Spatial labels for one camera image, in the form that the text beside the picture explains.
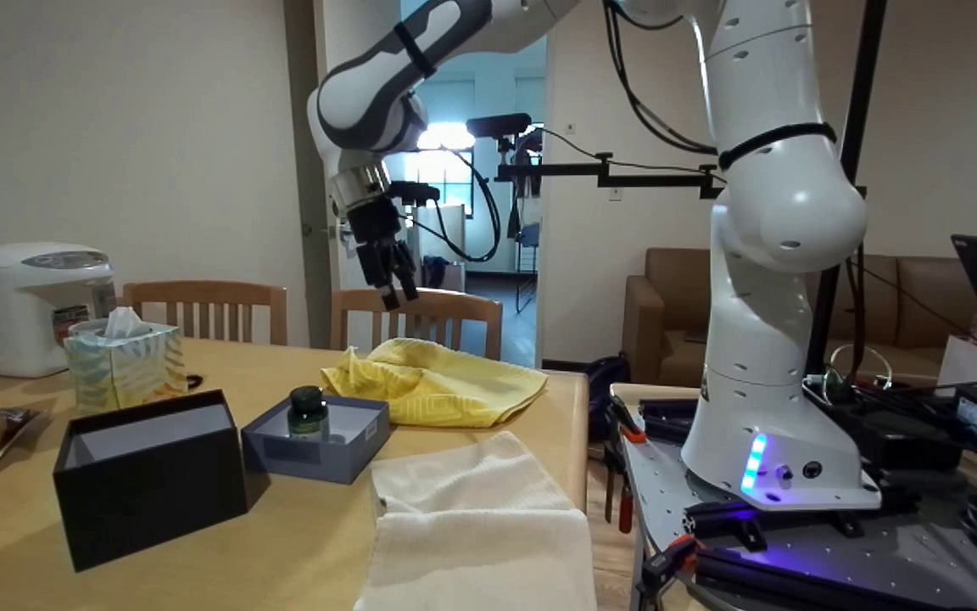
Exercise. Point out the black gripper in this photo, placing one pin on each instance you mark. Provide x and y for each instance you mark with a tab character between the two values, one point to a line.
377	239

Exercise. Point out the yellow patterned towel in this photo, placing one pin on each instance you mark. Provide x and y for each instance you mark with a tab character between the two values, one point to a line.
442	385

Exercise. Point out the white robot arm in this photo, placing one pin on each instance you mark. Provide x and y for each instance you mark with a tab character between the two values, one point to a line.
780	206

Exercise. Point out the white folded towel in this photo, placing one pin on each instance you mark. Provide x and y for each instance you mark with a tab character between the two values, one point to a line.
475	530

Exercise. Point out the wooden slat-back chair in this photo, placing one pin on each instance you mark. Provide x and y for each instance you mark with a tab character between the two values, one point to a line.
204	312
442	316

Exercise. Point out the dark green ink bottle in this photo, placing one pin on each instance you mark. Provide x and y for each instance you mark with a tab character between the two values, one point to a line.
308	412

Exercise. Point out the gray shallow box tray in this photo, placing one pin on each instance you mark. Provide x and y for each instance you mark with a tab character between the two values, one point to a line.
339	453

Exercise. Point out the brown leather sofa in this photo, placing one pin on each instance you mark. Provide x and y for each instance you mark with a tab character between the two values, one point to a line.
669	308

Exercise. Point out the green patterned tissue box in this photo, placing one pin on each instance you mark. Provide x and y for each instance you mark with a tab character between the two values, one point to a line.
127	360

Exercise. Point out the black open box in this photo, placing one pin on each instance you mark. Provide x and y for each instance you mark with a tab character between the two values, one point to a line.
149	498

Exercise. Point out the white electric water boiler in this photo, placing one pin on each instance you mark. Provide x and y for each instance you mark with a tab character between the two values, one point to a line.
25	308

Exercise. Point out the black vertical pole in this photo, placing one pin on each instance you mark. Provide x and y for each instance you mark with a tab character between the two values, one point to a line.
857	124

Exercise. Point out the black controller box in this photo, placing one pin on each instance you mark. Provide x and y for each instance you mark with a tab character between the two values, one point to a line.
907	437

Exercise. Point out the white paper sheet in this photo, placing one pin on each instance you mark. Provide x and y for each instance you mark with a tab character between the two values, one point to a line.
969	364

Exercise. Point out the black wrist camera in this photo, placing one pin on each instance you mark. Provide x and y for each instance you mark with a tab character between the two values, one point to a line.
416	190

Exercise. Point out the black exterior camera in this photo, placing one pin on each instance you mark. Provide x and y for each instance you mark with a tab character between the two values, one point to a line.
501	129

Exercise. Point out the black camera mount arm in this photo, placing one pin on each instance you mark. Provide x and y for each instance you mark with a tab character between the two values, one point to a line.
626	177

